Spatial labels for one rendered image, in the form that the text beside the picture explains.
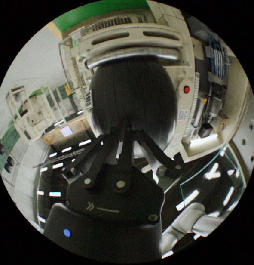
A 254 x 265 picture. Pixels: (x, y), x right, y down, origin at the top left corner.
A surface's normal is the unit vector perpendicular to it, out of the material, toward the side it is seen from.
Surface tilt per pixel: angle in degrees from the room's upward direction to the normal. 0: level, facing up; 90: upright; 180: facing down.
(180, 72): 90
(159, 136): 95
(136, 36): 90
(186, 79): 90
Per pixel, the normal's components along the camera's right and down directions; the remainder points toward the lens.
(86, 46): -0.01, 0.65
